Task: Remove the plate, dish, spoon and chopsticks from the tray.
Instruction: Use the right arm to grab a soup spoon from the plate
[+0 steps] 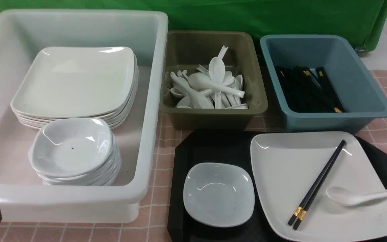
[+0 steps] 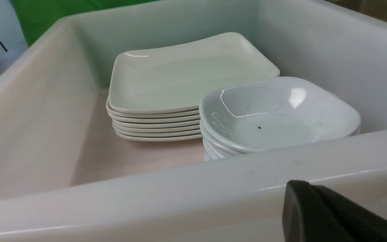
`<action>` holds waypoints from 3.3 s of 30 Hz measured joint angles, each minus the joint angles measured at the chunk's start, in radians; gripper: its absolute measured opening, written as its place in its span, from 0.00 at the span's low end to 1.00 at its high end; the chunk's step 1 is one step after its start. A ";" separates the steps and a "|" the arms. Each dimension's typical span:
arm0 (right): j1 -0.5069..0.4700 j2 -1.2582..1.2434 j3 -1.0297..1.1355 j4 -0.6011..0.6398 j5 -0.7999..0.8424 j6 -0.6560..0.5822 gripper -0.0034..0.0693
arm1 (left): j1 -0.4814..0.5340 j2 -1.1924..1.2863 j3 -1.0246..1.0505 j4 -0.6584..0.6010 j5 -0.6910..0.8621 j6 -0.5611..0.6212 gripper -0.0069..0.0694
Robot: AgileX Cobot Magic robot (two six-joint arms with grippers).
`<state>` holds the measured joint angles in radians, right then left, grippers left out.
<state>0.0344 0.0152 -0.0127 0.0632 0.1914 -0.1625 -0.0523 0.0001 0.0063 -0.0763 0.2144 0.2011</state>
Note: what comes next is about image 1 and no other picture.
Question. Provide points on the small white square bowl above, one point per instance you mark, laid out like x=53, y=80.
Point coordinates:
x=218, y=194

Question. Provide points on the white square rice plate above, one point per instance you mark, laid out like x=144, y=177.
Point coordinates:
x=285, y=166

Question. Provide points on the white ceramic soup spoon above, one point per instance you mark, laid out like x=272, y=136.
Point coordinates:
x=344, y=197

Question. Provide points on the large white plastic tub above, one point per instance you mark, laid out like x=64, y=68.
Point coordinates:
x=25, y=32

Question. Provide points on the stack of small white bowls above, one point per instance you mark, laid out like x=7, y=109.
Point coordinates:
x=76, y=152

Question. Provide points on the stack of white square plates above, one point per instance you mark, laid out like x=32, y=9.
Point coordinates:
x=78, y=82

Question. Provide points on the black serving tray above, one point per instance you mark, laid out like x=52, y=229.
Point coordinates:
x=232, y=147

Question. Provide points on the olive green plastic bin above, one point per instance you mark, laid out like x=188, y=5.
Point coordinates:
x=188, y=55

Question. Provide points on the pile of white soup spoons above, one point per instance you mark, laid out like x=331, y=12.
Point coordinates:
x=210, y=84

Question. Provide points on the pile of black chopsticks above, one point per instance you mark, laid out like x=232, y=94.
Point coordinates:
x=308, y=91

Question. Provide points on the pink checkered tablecloth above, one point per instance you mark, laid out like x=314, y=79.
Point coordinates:
x=153, y=211

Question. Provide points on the green backdrop cloth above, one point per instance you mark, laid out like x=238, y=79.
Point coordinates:
x=360, y=22

